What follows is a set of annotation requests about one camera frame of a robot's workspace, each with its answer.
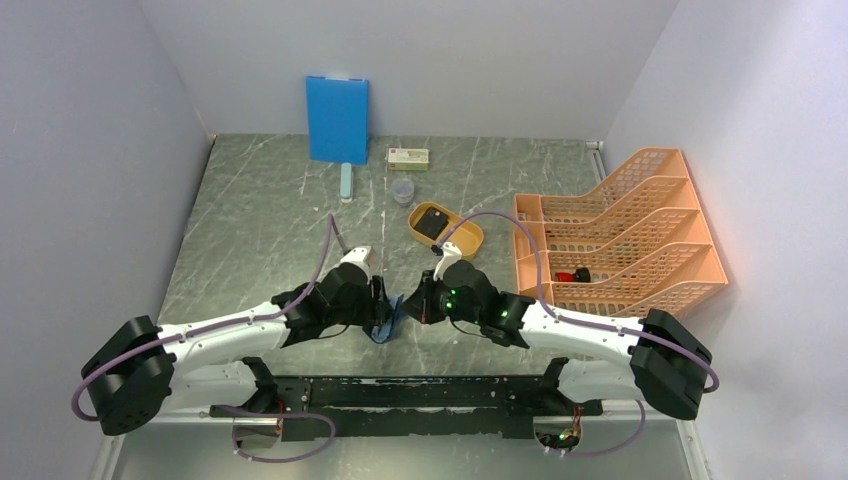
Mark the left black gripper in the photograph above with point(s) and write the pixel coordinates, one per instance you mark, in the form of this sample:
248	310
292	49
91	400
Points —
374	310

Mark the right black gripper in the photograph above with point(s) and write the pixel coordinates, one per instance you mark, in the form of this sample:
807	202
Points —
420	304

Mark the dark blue card holder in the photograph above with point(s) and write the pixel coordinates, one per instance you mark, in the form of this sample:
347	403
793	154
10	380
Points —
384	333

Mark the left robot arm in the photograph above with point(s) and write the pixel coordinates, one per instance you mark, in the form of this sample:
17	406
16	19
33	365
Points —
144	369

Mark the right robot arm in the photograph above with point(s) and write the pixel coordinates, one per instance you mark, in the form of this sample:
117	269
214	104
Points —
652	359

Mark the black card in tray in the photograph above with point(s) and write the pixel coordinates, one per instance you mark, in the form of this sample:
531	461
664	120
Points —
432	223

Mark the yellow oval tray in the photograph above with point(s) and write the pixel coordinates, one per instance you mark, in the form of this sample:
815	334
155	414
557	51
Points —
467	235

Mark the small clear plastic cup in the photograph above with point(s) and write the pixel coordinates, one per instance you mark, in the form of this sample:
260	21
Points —
402	191

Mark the small red white box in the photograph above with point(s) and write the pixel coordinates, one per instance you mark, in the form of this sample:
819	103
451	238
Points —
408	159

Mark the light blue eraser stick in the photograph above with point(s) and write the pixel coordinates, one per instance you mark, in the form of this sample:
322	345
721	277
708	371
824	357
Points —
346	183

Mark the red black object in rack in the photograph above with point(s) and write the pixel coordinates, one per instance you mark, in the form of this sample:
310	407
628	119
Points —
580	275

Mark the blue board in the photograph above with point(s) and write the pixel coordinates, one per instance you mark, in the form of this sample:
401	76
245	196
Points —
337	119

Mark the orange file organizer rack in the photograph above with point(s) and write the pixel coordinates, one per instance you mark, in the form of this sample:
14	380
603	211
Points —
641	233

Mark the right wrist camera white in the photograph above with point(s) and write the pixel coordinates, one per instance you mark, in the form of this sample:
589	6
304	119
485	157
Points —
451	254

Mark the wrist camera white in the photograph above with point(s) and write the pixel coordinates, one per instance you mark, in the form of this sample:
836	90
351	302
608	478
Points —
451	254
364	257

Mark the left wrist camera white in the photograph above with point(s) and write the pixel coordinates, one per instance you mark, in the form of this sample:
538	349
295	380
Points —
364	257

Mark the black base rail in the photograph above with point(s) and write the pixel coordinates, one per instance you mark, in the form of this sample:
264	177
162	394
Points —
368	406

